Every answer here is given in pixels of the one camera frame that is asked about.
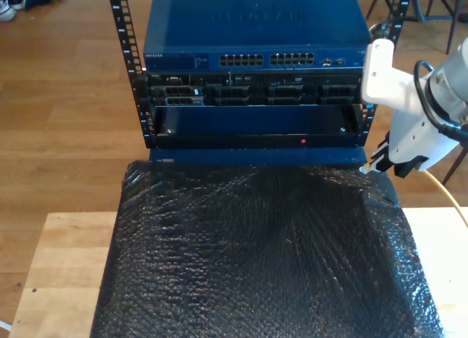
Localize yellow network cable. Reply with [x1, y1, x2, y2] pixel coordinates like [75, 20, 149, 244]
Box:
[360, 164, 468, 230]

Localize black rack drawer tray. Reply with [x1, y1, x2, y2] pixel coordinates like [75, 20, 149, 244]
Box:
[151, 103, 366, 149]

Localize black chair with blue seat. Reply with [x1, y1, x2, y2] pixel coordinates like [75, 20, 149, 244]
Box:
[365, 0, 462, 56]

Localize black rack server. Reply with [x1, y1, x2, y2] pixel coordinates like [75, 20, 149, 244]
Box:
[146, 71, 374, 108]

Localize black bubble wrap mat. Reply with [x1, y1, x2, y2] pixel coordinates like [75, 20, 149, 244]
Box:
[89, 159, 445, 338]

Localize white shoe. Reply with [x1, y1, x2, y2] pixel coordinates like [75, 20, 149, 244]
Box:
[0, 0, 16, 23]

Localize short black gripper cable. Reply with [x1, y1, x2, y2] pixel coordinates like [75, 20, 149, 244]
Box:
[414, 59, 468, 146]

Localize thick black camera cable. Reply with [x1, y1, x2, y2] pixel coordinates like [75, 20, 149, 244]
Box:
[368, 15, 407, 40]

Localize blue network switch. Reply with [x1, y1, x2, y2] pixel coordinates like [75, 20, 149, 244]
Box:
[142, 0, 377, 74]

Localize black perforated rack frame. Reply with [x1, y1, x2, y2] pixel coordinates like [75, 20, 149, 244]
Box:
[106, 0, 414, 151]

